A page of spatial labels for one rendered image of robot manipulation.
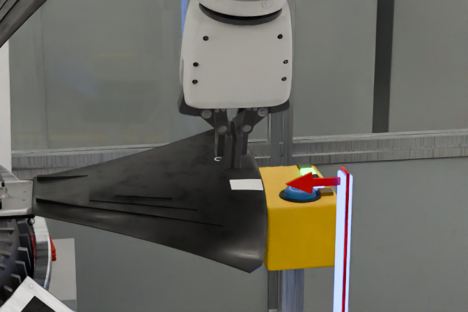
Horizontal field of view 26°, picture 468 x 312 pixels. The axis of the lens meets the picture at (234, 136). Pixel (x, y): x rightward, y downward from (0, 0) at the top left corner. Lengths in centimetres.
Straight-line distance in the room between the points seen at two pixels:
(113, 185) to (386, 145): 90
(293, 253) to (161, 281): 57
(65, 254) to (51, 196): 70
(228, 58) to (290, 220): 43
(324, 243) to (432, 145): 59
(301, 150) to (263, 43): 90
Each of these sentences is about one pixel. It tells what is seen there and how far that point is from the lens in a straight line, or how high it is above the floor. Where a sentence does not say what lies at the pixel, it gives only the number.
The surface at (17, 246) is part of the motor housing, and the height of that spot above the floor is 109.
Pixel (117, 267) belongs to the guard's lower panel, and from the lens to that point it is 183.
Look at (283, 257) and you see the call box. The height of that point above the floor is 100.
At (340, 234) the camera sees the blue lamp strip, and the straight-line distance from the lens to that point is 107.
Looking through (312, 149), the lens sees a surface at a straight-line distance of 180.
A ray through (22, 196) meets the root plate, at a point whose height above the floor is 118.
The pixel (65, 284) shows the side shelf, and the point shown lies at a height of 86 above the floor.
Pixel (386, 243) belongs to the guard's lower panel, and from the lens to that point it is 191.
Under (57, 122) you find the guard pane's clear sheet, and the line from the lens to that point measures 175.
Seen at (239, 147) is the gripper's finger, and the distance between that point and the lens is 97.
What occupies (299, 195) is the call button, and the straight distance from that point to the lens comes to 131.
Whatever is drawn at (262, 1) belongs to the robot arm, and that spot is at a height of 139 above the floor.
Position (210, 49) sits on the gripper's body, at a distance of 90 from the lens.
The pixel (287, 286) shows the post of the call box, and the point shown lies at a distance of 141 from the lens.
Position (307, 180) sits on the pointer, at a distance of 105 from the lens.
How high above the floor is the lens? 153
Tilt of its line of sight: 17 degrees down
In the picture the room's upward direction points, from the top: straight up
